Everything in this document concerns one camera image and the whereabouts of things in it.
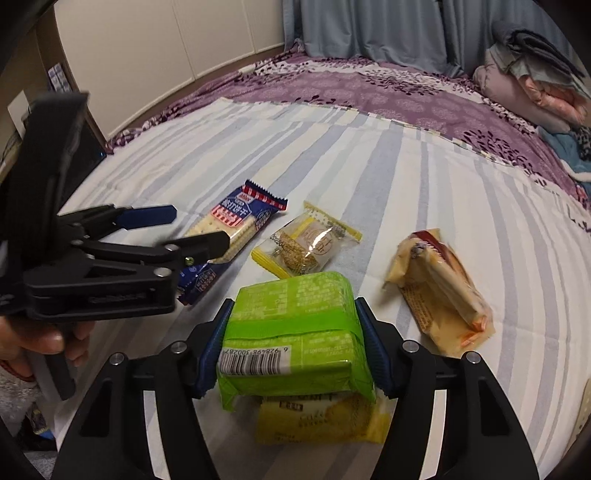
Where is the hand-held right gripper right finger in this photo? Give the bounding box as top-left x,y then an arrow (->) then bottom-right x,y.
353,298 -> 539,480

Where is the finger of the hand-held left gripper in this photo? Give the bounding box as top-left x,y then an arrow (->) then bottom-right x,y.
55,203 -> 178,241
81,230 -> 230,278

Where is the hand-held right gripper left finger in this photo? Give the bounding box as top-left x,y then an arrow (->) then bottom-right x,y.
53,298 -> 234,480

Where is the blue cracker packet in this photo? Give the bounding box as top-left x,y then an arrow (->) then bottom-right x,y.
178,179 -> 288,306

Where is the lime green snack packet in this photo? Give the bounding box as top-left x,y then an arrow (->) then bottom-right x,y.
216,271 -> 377,411

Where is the yellow cracker print packet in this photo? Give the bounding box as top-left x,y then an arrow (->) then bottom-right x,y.
255,392 -> 393,446

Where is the beige maroon snack packet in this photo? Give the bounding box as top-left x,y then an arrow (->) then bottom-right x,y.
384,228 -> 496,358

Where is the clear sesame cake packet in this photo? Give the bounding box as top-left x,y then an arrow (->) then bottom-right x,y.
250,200 -> 363,280

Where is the person's left forearm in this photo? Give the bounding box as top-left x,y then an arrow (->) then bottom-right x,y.
0,364 -> 44,437

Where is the person's left hand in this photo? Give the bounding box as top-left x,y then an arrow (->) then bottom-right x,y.
0,316 -> 95,381

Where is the wooden bedside shelf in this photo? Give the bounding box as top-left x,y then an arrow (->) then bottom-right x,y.
0,21 -> 109,153

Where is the white wardrobe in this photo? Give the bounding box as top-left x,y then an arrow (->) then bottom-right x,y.
53,0 -> 305,95

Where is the striped bed sheet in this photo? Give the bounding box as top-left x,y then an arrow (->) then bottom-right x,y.
28,97 -> 591,480

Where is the purple floral bedsheet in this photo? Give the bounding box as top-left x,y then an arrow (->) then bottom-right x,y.
105,48 -> 591,232

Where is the blue grey curtain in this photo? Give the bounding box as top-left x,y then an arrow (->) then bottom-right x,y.
281,0 -> 522,77

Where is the teal fleece blanket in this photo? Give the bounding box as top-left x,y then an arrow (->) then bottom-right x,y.
538,124 -> 591,185

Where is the pile of folded blankets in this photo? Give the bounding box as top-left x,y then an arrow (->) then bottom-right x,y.
473,18 -> 591,134

